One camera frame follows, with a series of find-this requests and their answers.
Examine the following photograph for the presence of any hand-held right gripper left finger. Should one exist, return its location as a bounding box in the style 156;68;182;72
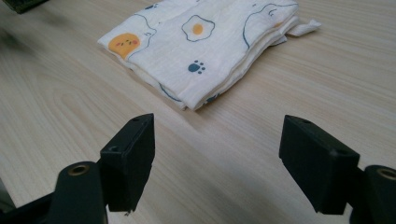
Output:
99;113;156;213

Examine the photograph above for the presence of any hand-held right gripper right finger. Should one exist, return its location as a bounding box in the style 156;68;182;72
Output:
278;114;361;216

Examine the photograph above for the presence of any white printed cloth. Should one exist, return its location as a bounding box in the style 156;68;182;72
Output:
97;0;322;111

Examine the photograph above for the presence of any dark object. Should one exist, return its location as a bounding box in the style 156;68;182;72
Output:
2;0;50;15

